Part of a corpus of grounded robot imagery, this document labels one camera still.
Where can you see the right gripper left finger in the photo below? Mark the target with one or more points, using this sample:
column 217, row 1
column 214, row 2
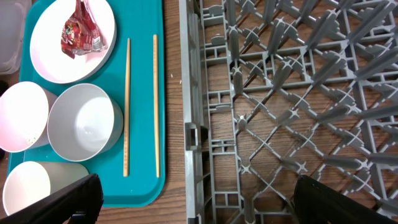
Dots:
column 79, row 202

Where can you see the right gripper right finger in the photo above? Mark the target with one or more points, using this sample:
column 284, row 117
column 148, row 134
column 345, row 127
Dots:
column 315, row 203

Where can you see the grey bowl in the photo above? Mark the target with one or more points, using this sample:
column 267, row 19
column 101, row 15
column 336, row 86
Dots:
column 84, row 121

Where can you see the pink bowl with rice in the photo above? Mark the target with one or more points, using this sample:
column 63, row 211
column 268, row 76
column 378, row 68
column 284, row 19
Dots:
column 25, row 109

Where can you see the red snack wrapper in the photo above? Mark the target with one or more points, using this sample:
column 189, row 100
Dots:
column 81, row 34

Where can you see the grey dishwasher rack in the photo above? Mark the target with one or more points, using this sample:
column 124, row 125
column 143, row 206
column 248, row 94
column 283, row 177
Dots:
column 274, row 90

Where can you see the clear plastic waste bin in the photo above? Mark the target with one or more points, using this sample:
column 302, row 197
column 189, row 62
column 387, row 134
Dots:
column 13, row 16

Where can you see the teal serving tray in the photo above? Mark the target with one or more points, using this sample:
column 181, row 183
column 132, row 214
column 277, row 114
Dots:
column 139, row 21

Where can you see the large white plate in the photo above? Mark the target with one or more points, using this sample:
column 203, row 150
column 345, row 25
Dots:
column 45, row 43

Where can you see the left wooden chopstick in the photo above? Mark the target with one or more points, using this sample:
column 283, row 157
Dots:
column 127, row 110

